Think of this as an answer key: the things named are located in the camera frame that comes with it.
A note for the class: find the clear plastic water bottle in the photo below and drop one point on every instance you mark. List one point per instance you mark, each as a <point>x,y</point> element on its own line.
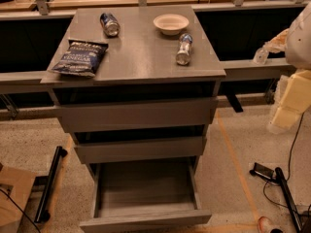
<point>183,54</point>

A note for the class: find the grey metal rail shelf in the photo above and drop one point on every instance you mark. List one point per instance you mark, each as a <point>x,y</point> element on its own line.
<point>236,70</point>

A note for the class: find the round red floor object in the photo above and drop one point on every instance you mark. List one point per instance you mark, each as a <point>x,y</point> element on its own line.
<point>265,225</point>

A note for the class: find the grey bottom drawer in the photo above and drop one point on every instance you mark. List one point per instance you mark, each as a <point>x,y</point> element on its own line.
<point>144,195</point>

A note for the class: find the blue soda can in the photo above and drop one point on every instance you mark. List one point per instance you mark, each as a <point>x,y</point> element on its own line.
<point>110,25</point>

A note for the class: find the grey drawer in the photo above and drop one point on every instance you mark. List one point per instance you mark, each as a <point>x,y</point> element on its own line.
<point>141,149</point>
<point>144,195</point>
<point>135,115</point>

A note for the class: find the grey top drawer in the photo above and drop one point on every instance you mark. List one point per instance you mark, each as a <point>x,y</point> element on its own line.
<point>135,115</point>

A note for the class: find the black power strip right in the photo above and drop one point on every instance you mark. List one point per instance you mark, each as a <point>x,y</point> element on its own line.
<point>289,200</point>

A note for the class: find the blue vinegar chips bag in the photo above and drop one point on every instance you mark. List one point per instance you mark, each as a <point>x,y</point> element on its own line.
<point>82,58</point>

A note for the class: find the cardboard box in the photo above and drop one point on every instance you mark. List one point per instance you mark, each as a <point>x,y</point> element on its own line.
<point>15,189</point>

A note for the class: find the grey drawer cabinet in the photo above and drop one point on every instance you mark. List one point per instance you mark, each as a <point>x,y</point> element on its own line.
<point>140,65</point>

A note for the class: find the small black device on floor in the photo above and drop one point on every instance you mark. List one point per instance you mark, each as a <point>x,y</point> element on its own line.
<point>262,172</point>

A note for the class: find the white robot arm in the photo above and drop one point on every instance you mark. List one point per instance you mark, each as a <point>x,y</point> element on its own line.
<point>298,41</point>

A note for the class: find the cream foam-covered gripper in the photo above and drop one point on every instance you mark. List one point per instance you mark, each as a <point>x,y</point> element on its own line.
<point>300,43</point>

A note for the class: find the black bar on floor left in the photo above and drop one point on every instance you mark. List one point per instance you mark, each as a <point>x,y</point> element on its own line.
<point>42,214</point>

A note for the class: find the grey middle drawer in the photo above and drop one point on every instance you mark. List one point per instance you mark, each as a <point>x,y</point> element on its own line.
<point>141,149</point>

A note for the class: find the white paper bowl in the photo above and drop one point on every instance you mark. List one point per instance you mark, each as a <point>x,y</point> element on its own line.
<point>171,24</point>

